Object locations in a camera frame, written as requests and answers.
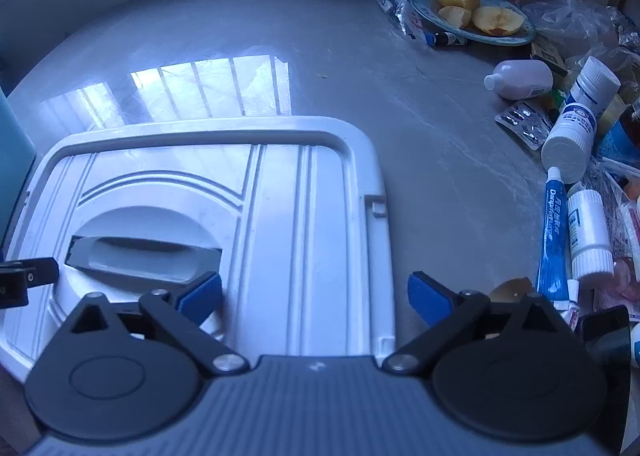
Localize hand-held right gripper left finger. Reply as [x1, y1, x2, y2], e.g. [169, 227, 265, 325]
[69, 272, 252, 380]

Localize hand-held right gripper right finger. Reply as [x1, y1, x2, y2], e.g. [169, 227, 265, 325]
[381, 271, 577, 379]

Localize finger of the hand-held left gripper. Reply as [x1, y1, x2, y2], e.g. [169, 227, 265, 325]
[0, 258, 60, 309]

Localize grey desktop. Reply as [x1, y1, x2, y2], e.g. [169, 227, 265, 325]
[0, 0, 640, 337]

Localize teal container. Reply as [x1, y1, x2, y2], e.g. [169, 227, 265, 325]
[0, 84, 38, 259]

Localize white plastic storage box lid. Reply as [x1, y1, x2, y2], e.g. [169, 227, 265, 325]
[0, 115, 399, 383]

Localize blue and white ointment tube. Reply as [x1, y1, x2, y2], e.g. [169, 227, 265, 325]
[536, 166, 571, 303]

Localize small white tube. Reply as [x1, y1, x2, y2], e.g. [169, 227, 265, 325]
[564, 279, 582, 324]

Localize small white medicine bottle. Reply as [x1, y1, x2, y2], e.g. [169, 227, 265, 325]
[566, 189, 615, 288]

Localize black object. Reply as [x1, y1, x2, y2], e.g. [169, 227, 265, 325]
[579, 305, 633, 456]

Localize silver pill blister pack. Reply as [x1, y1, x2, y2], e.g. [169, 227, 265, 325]
[494, 100, 553, 151]

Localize pink packet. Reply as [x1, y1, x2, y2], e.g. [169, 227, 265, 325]
[594, 256, 640, 323]

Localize large white medicine bottle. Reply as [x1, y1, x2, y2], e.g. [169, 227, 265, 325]
[541, 56, 622, 185]

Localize white rounded bottle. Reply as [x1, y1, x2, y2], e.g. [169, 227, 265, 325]
[483, 59, 554, 101]

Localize blue packet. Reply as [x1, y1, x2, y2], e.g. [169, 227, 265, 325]
[596, 118, 640, 164]

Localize small dark vial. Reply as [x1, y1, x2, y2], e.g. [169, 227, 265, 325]
[425, 32, 472, 48]

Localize dark yellow small box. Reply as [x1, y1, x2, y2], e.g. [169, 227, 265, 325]
[529, 34, 570, 78]

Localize blue patterned plate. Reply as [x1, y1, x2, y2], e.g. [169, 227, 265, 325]
[409, 0, 537, 47]

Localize clear printed plastic packets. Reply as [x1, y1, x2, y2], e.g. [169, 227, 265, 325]
[373, 0, 429, 42]

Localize clear plastic bag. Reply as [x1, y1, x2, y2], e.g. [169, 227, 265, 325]
[521, 0, 640, 67]

